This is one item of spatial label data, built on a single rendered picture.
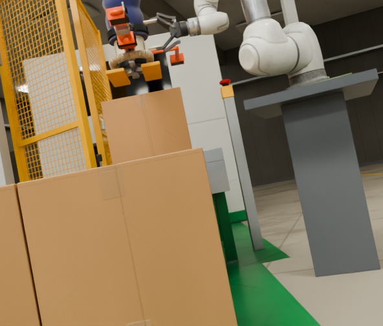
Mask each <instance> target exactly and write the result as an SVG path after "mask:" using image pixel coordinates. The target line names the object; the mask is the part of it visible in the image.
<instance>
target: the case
mask: <svg viewBox="0 0 383 326"><path fill-rule="evenodd" d="M101 106H102V112H103V116H104V123H105V129H106V133H107V139H108V143H109V150H110V154H111V160H112V164H118V163H122V162H128V161H132V160H138V159H141V158H148V157H154V156H158V155H164V154H168V153H174V152H178V151H184V150H188V149H192V144H191V140H190V134H189V130H188V124H187V120H186V114H185V110H184V104H183V101H182V94H181V88H180V87H176V88H172V89H166V90H161V91H155V92H149V93H145V94H139V95H135V96H128V97H125V98H119V99H115V100H108V101H104V102H101Z"/></svg>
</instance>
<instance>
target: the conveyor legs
mask: <svg viewBox="0 0 383 326"><path fill-rule="evenodd" d="M212 199H213V205H214V208H215V214H216V218H217V224H218V228H219V235H220V238H221V242H223V244H224V250H225V254H226V261H227V263H231V262H234V261H238V257H237V251H236V247H235V241H234V235H233V231H232V225H231V222H230V216H229V212H228V206H227V202H226V196H225V192H220V193H214V194H212Z"/></svg>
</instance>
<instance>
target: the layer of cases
mask: <svg viewBox="0 0 383 326"><path fill-rule="evenodd" d="M0 326H237V320H236V316H235V310H234V303H233V299H232V293H231V290H230V284H229V280H228V274H227V270H226V264H225V260H224V254H223V248H222V244H221V238H220V235H219V228H218V224H217V218H216V214H215V208H214V205H213V199H212V193H211V189H210V183H209V179H208V173H207V169H206V163H205V159H204V153H203V149H202V148H201V147H198V148H194V149H188V150H184V151H178V152H174V153H168V154H164V155H158V156H154V157H148V158H141V159H138V160H132V161H128V162H122V163H118V164H111V165H108V166H102V167H98V168H92V169H86V170H81V171H75V172H72V173H66V174H62V175H56V176H51V177H45V178H42V179H36V180H30V181H26V182H19V183H17V184H9V185H6V186H0Z"/></svg>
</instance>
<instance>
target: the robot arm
mask: <svg viewBox="0 0 383 326"><path fill-rule="evenodd" d="M218 1H219V0H194V9H195V13H196V15H197V17H194V18H190V19H187V22H186V21H181V22H176V16H167V15H165V14H161V13H157V16H156V17H152V18H150V20H147V21H143V22H144V24H148V23H155V22H157V21H160V22H161V23H163V24H165V25H167V26H168V27H169V30H170V35H171V36H170V38H169V39H168V40H167V42H165V44H164V45H163V46H162V45H158V46H154V47H148V49H149V50H153V49H156V50H163V51H164V53H167V52H168V51H169V50H171V49H172V48H173V47H174V46H176V45H178V44H180V43H181V41H180V39H179V38H180V37H184V36H188V35H190V37H192V36H199V35H212V34H217V33H220V32H223V31H225V30H226V29H228V26H229V19H228V15H227V14H226V13H224V12H218V11H217V6H218ZM241 4H242V7H243V12H244V15H245V19H246V23H247V27H246V29H245V31H244V34H243V42H242V44H241V46H240V49H239V61H240V64H241V66H242V68H243V69H244V70H245V71H247V72H249V73H251V74H253V75H256V76H277V75H281V74H287V75H288V77H289V83H290V87H289V88H287V89H285V90H289V89H294V88H297V87H302V86H305V85H310V84H312V83H316V82H320V81H324V80H328V79H330V78H329V77H328V76H327V74H326V72H325V68H324V64H323V57H322V52H321V49H320V45H319V42H318V39H317V37H316V34H315V33H314V31H313V30H312V28H311V27H310V26H309V25H308V24H305V23H303V22H297V23H292V24H289V25H287V26H286V27H285V28H283V29H282V28H281V26H280V24H279V23H278V22H277V21H275V20H273V19H272V18H271V15H270V10H269V8H268V3H267V0H241ZM162 18H164V19H169V20H172V21H174V23H173V24H171V23H168V22H167V21H165V20H163V19H162ZM173 38H177V40H176V42H174V43H173V44H171V45H170V46H169V47H168V48H166V47H167V46H168V44H169V43H170V42H171V41H172V40H173Z"/></svg>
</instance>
